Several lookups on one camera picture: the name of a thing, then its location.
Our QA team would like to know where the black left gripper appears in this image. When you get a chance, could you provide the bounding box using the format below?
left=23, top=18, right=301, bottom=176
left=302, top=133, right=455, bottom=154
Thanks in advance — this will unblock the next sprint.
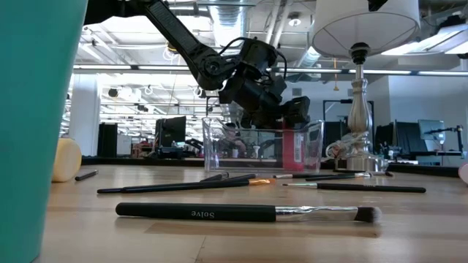
left=218, top=71, right=312, bottom=129

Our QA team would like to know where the clear plastic bin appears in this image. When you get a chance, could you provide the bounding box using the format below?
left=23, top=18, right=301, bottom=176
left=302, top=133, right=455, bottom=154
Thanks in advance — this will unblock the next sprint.
left=201, top=116, right=325, bottom=175

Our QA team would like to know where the black brush orange ferrule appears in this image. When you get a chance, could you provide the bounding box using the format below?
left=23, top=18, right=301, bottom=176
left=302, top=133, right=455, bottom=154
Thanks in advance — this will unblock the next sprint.
left=96, top=178, right=277, bottom=195

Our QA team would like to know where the black Solve print brush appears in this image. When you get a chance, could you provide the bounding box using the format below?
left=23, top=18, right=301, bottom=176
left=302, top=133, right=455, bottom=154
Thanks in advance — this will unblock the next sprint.
left=115, top=202, right=383, bottom=224

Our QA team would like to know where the yellow paint bottle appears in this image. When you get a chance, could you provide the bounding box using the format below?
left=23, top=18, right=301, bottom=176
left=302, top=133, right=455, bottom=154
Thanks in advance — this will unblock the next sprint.
left=50, top=137, right=83, bottom=183

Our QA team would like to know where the small pink paint bottle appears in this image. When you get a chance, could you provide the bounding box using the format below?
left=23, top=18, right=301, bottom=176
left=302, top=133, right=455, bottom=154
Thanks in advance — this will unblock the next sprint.
left=457, top=161, right=468, bottom=185

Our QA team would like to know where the black partition panel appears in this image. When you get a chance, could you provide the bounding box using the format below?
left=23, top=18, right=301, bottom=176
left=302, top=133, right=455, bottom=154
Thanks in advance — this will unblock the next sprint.
left=374, top=121, right=420, bottom=154

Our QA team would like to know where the black background monitor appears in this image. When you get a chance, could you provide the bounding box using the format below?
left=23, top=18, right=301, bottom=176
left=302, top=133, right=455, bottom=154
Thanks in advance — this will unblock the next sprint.
left=154, top=115, right=188, bottom=149

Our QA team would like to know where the grey background monitor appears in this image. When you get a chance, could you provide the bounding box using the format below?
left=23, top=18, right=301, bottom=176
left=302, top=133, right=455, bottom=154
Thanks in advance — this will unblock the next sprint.
left=418, top=118, right=447, bottom=146

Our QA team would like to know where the black background cabinet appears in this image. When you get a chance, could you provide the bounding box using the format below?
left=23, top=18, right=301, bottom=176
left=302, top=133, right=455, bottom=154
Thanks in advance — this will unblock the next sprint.
left=96, top=122, right=119, bottom=159

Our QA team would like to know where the teal plastic cup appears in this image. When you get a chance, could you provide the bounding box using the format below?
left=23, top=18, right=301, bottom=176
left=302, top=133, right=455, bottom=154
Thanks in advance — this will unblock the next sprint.
left=0, top=0, right=89, bottom=263

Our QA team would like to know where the silver ceiling duct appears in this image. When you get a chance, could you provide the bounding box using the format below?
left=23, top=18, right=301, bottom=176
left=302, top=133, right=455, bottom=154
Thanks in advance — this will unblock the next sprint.
left=208, top=0, right=254, bottom=48

